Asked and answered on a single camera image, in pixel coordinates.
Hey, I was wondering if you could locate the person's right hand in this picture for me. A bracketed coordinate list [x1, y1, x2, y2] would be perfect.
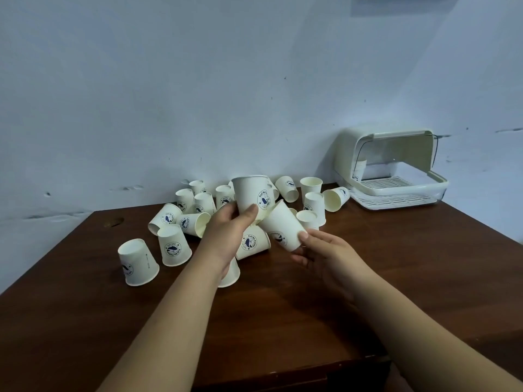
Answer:
[290, 229, 379, 303]

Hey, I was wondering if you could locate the white cup storage box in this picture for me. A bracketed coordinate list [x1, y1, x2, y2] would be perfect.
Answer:
[333, 127, 449, 211]

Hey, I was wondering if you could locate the person's right forearm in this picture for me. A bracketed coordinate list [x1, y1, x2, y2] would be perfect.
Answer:
[352, 277, 523, 392]

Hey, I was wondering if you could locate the person's left forearm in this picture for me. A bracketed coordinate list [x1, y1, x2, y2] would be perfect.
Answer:
[96, 253, 233, 392]

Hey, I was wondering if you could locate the person's left hand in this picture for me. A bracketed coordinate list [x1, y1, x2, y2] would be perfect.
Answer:
[195, 201, 260, 279]

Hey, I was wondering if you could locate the pile of white paper cups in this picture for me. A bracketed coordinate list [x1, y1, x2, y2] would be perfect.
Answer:
[117, 175, 351, 289]

